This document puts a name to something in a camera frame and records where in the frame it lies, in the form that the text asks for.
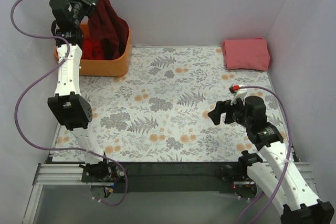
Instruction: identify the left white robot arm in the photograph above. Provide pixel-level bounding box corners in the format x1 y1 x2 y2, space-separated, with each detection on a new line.
47 0 112 182

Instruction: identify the floral patterned table mat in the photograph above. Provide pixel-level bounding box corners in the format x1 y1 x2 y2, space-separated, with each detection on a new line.
51 46 292 163

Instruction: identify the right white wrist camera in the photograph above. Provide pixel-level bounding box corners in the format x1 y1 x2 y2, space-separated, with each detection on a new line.
229 84 247 105

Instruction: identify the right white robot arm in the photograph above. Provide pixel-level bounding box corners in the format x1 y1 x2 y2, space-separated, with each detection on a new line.
208 96 334 223

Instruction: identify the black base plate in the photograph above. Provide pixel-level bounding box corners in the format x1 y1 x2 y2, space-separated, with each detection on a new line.
79 162 257 199

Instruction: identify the folded pink t shirt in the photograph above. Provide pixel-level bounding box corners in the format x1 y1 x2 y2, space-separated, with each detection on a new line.
222 38 271 71

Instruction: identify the orange plastic bin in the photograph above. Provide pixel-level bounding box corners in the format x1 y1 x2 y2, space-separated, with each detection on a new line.
51 24 132 81

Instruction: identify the purple cable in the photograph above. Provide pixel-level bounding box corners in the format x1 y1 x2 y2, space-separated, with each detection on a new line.
10 0 129 206
235 84 293 224

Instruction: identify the bright red t shirt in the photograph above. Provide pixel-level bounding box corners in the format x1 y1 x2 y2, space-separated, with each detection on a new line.
82 38 105 60

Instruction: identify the dark red t shirt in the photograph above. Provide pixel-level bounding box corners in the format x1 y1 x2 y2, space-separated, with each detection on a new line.
88 0 129 60

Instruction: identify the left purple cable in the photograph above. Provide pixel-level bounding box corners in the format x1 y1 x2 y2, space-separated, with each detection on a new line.
10 0 129 206

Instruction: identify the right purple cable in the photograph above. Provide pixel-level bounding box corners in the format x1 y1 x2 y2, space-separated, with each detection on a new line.
235 84 293 224

